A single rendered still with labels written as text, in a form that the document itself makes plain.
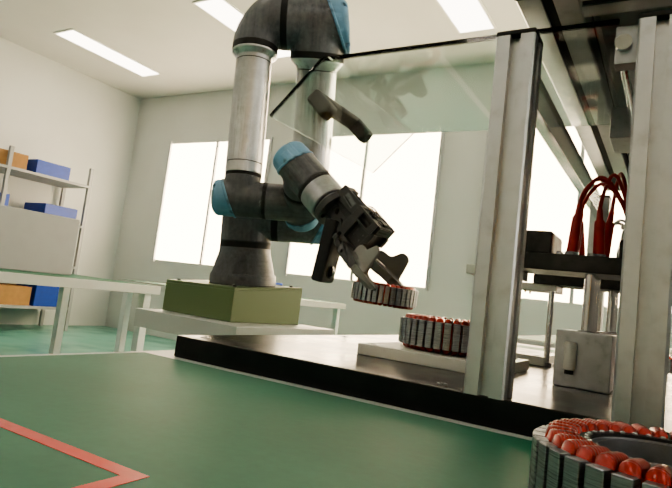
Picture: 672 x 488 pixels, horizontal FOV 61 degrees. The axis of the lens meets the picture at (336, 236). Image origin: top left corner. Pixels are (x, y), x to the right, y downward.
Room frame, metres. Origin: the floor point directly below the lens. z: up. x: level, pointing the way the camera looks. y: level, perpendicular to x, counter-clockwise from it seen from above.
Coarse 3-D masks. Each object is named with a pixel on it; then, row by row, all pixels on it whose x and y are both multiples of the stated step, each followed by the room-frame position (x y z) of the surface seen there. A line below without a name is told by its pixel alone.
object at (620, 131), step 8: (616, 112) 0.57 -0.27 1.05; (624, 112) 0.57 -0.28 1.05; (616, 120) 0.57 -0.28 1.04; (624, 120) 0.57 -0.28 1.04; (616, 128) 0.57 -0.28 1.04; (624, 128) 0.57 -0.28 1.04; (616, 136) 0.57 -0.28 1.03; (624, 136) 0.57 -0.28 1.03; (616, 144) 0.59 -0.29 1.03; (624, 144) 0.59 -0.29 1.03; (616, 152) 0.62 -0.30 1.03; (624, 152) 0.62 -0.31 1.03
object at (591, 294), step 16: (528, 240) 0.58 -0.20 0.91; (544, 240) 0.57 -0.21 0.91; (560, 240) 0.61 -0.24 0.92; (528, 256) 0.58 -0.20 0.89; (544, 256) 0.57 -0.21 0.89; (560, 256) 0.56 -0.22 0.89; (576, 256) 0.55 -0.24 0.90; (592, 256) 0.55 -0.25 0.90; (528, 272) 0.63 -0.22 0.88; (544, 272) 0.60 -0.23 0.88; (560, 272) 0.58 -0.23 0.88; (576, 272) 0.56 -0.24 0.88; (592, 272) 0.54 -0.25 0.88; (608, 272) 0.54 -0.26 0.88; (592, 288) 0.55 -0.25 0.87; (592, 304) 0.55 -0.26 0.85; (592, 320) 0.55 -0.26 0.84
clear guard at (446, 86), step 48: (432, 48) 0.49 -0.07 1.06; (480, 48) 0.48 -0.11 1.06; (576, 48) 0.46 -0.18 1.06; (288, 96) 0.57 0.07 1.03; (336, 96) 0.61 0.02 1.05; (384, 96) 0.63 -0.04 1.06; (432, 96) 0.61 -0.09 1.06; (480, 96) 0.59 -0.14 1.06; (576, 96) 0.56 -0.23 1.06; (624, 96) 0.55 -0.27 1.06; (336, 144) 0.68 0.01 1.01; (384, 144) 0.74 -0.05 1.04
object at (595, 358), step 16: (560, 336) 0.55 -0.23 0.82; (576, 336) 0.55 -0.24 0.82; (592, 336) 0.54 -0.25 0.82; (608, 336) 0.53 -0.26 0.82; (560, 352) 0.55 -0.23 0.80; (576, 352) 0.55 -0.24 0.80; (592, 352) 0.54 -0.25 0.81; (608, 352) 0.53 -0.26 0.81; (560, 368) 0.55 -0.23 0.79; (576, 368) 0.55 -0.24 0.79; (592, 368) 0.54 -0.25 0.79; (608, 368) 0.53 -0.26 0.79; (560, 384) 0.55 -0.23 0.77; (576, 384) 0.55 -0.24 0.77; (592, 384) 0.54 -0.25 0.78; (608, 384) 0.53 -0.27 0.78
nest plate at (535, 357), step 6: (522, 348) 0.90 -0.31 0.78; (516, 354) 0.77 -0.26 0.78; (522, 354) 0.77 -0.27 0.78; (528, 354) 0.77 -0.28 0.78; (534, 354) 0.79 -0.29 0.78; (540, 354) 0.80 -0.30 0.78; (552, 354) 0.84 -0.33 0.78; (534, 360) 0.76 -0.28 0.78; (540, 360) 0.76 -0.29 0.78; (552, 360) 0.81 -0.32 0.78
